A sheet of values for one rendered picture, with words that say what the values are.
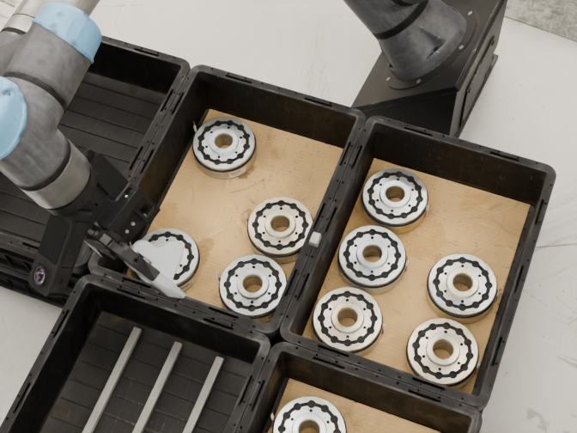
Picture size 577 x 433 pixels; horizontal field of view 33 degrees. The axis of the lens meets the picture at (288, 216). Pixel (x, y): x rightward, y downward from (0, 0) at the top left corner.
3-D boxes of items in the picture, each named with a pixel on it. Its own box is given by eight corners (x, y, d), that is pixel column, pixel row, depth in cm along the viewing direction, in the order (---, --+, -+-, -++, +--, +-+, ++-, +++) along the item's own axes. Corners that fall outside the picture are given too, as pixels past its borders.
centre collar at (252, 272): (242, 266, 150) (241, 265, 149) (273, 274, 149) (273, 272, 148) (232, 295, 147) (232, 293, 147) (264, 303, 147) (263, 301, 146)
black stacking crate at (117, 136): (51, 59, 177) (33, 17, 167) (201, 104, 171) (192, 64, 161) (-64, 244, 160) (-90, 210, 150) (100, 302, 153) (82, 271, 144)
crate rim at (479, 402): (483, 416, 132) (486, 410, 130) (276, 344, 139) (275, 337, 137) (556, 175, 150) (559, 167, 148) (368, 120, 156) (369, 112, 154)
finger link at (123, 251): (163, 272, 117) (104, 227, 114) (155, 283, 116) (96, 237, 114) (154, 271, 121) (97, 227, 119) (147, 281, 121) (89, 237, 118)
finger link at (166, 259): (213, 266, 120) (154, 220, 118) (184, 306, 119) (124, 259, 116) (205, 265, 123) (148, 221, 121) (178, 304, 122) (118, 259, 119)
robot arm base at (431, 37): (409, 31, 179) (376, -9, 174) (477, 4, 168) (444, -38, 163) (383, 90, 171) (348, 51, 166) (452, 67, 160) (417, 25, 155)
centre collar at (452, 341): (452, 372, 140) (452, 370, 140) (420, 357, 141) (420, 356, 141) (464, 343, 142) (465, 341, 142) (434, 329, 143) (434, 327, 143)
